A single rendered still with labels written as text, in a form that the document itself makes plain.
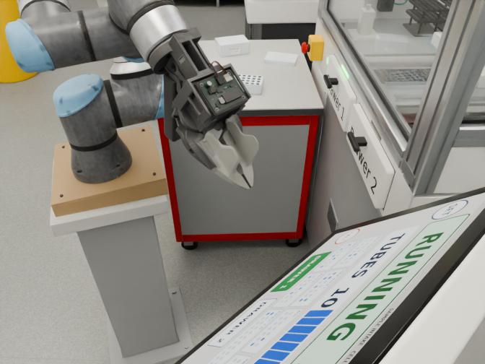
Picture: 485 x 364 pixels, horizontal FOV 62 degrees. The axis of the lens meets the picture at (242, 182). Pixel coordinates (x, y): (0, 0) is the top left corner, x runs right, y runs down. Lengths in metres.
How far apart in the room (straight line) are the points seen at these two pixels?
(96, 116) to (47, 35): 0.35
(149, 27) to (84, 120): 0.47
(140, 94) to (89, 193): 0.27
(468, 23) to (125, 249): 0.95
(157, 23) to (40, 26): 0.19
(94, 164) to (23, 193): 1.46
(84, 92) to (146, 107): 0.14
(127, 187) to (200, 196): 0.66
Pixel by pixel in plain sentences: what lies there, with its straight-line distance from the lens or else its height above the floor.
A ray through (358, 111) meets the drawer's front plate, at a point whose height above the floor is 0.93.
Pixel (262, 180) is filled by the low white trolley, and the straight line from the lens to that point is 1.60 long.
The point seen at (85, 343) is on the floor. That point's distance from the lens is 1.76.
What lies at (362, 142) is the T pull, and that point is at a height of 0.91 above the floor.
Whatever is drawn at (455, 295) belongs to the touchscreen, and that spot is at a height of 1.19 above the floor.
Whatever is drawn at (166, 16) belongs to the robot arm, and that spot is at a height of 1.28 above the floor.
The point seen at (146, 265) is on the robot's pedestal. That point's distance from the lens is 1.26.
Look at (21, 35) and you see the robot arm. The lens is 0.68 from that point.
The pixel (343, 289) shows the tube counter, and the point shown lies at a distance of 0.43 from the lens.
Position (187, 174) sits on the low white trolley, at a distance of 1.58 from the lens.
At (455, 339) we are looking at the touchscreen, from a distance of 0.35.
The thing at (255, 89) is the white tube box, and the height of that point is 0.78.
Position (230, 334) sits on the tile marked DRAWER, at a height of 1.01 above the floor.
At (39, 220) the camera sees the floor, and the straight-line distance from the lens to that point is 2.28.
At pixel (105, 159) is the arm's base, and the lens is 1.04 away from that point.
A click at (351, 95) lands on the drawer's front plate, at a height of 0.93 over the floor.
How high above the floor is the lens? 1.46
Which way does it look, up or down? 40 degrees down
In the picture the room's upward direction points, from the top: straight up
